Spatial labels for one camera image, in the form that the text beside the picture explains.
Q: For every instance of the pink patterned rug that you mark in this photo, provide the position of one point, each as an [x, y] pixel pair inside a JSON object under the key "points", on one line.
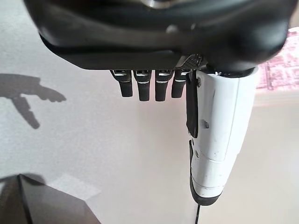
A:
{"points": [[278, 72]]}

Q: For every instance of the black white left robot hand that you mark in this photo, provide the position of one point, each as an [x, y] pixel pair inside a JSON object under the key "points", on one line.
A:
{"points": [[151, 28]]}

